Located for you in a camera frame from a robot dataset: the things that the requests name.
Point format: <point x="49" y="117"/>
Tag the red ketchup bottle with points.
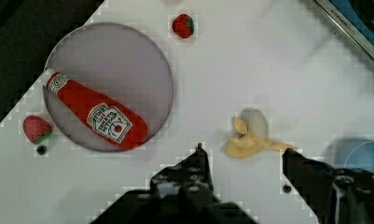
<point x="104" y="116"/>

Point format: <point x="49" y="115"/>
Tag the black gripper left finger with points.
<point x="178" y="194"/>

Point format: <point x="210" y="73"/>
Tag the blue small cup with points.
<point x="351" y="153"/>

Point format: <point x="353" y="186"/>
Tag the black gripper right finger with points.
<point x="336" y="196"/>

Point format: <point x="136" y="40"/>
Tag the red toy strawberry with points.
<point x="183" y="26"/>

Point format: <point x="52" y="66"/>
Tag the peeled toy banana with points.
<point x="253" y="136"/>

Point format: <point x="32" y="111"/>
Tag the pink toy strawberry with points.
<point x="36" y="129"/>

